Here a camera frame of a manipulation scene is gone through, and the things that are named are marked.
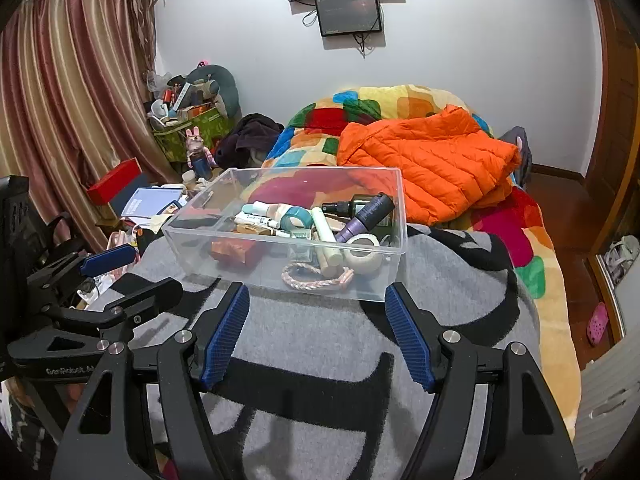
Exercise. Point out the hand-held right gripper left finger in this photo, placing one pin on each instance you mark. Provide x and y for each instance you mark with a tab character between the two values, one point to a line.
225	340

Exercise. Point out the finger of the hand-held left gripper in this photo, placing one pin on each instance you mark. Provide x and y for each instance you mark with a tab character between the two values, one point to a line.
107	260
150	295

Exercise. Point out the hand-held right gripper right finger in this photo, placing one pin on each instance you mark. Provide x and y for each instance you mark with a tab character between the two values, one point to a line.
407	340

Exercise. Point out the white tape roll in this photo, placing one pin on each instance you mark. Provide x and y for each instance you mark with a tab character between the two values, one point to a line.
365	255

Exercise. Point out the beige tube with white cap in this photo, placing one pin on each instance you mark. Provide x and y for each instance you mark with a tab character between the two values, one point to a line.
260	230

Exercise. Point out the pale green tube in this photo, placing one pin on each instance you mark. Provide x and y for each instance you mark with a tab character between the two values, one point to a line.
324	232

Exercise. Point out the teal tape roll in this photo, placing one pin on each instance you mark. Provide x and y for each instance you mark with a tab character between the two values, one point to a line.
295	220

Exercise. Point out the clear plastic storage box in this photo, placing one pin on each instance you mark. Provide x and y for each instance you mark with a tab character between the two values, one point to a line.
280	180

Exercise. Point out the blue white notebook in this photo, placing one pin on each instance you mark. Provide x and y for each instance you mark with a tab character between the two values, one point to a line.
150	200

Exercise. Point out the red box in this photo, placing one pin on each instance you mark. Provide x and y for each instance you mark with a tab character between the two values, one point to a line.
112	182

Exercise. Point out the grey and black blanket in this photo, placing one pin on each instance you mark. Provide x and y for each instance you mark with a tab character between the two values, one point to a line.
325	340

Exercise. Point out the red packet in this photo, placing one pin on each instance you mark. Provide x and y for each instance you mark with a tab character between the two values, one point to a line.
232	252

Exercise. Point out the green square glass bottle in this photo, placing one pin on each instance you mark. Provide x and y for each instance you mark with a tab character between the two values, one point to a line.
301	242

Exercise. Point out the purple cosmetic bottle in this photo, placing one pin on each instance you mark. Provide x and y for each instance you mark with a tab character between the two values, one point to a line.
362	220

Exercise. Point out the green storage bag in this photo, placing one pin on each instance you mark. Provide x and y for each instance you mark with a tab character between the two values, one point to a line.
170	142

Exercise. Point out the mint white oval tube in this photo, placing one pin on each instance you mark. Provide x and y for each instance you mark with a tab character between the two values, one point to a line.
265	208

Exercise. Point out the pink bunny bottle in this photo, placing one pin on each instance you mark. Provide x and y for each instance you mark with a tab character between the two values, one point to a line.
200	157

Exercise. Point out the dark green spray bottle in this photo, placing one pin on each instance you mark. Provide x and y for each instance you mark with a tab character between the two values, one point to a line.
345	206

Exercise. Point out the colourful patchwork blanket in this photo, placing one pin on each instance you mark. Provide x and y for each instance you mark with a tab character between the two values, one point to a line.
530	240

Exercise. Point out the striped red beige curtain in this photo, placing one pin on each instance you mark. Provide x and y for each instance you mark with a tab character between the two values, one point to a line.
65	100

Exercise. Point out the orange down jacket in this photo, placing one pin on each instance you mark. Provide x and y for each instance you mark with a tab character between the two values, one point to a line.
430	165

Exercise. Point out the dark clothing pile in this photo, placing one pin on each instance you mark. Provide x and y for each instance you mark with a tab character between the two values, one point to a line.
250	135

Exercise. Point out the pink clog shoe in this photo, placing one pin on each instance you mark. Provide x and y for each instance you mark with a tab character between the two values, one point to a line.
597	325

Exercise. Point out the grey green neck pillow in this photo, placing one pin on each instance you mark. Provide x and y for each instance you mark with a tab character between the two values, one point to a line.
225	85

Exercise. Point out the white cabinet door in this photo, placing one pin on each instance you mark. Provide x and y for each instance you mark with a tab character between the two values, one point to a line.
610	400

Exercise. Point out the grey clothing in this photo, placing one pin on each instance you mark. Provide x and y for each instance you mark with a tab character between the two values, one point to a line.
515	150

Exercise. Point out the white sandals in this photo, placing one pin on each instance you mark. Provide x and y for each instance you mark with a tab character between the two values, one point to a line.
622	255

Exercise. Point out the small black monitor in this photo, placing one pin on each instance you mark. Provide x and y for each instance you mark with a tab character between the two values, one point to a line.
350	15

